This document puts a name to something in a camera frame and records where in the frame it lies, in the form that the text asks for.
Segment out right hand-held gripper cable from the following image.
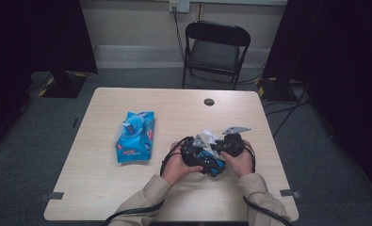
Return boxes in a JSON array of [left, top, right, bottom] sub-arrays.
[[242, 142, 295, 226]]

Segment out blue wet wipes packet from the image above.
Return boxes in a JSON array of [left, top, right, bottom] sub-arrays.
[[113, 110, 156, 164]]

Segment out black folding chair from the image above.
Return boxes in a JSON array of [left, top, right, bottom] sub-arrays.
[[182, 20, 251, 91]]

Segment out black stand base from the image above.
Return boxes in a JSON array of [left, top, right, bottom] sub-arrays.
[[37, 70, 89, 99]]

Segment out white wet wipe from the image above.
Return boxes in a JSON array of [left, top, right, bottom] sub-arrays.
[[199, 128, 222, 158]]

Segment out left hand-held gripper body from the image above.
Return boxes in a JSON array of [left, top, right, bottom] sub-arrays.
[[179, 134, 213, 168]]

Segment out grey tape strip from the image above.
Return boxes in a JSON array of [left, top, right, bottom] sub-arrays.
[[39, 191, 65, 202], [280, 188, 301, 200]]

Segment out black cable from wall socket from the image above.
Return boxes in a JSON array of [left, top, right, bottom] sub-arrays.
[[172, 7, 187, 64]]

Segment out dark curtain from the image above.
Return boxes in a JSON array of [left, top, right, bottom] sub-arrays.
[[263, 0, 372, 199], [0, 0, 99, 158]]

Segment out left hand-held gripper cable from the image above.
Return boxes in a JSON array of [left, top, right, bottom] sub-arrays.
[[103, 136, 191, 226]]

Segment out white wall socket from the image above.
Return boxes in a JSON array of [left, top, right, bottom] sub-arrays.
[[169, 0, 191, 13]]

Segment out blue toy car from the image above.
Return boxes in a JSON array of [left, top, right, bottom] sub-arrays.
[[194, 149, 227, 178]]

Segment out person's left hand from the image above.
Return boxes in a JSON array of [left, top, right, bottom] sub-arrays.
[[160, 140, 204, 186]]

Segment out black floor cables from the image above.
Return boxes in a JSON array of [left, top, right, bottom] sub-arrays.
[[265, 88, 312, 139]]

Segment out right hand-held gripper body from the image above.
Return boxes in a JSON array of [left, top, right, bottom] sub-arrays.
[[218, 125, 252, 158]]

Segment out person's right hand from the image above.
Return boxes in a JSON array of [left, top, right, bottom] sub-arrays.
[[220, 139, 255, 179]]

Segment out black floor box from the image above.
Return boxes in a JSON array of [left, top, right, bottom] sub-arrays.
[[256, 76, 300, 103]]

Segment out hand-held gripper cable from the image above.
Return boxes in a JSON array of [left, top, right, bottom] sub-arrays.
[[242, 142, 295, 226], [103, 136, 191, 226]]

